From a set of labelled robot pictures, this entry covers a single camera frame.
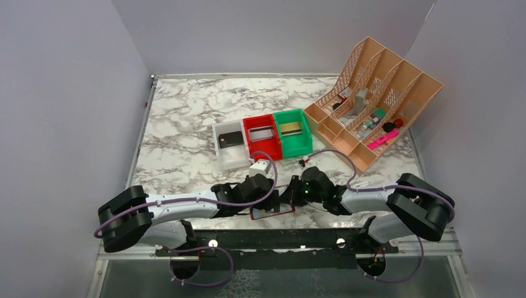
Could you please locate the red leather card holder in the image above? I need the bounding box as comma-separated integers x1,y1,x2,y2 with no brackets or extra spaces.
250,185,295,220

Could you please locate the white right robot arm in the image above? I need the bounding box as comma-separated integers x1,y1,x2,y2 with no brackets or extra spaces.
283,166,455,251

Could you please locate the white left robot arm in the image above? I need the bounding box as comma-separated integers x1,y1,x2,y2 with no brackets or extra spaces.
94,174,279,253

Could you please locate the silver card in red bin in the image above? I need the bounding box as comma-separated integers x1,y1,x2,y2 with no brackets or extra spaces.
248,126,274,142

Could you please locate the gold card in green bin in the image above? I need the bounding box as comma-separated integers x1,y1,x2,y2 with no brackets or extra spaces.
279,122,302,136

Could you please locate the white plastic bin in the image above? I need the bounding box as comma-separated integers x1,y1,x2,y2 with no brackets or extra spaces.
212,120,250,171

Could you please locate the red plastic bin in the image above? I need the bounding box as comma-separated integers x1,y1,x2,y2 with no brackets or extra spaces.
243,114,283,160

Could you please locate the green plastic bin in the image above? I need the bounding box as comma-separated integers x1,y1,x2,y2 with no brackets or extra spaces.
272,109,313,159

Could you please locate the red black round item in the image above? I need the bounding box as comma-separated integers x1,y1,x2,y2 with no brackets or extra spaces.
382,119,404,133

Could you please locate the pink highlighter marker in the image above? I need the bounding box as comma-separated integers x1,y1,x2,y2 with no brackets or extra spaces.
367,129,399,150

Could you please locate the grey box in organizer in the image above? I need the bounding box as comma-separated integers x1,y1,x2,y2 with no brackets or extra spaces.
352,88,368,115

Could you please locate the beige desk organizer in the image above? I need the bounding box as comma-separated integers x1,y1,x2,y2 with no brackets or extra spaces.
304,37,444,174

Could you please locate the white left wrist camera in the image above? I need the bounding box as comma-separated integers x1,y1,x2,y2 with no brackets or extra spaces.
249,159,271,177

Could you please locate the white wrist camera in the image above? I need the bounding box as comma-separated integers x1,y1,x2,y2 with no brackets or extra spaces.
298,156,310,168
249,159,271,177

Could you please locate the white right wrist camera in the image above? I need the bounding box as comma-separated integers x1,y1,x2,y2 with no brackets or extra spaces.
298,156,310,168

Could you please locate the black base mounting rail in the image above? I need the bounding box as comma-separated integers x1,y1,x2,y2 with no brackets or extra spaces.
155,228,398,270

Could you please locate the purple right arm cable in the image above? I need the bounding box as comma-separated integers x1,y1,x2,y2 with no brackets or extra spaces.
306,148,456,284

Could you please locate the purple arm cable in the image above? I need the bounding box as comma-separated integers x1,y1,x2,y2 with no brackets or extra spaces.
306,148,456,284
93,151,279,288

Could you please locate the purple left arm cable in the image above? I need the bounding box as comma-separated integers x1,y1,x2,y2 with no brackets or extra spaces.
93,151,279,288

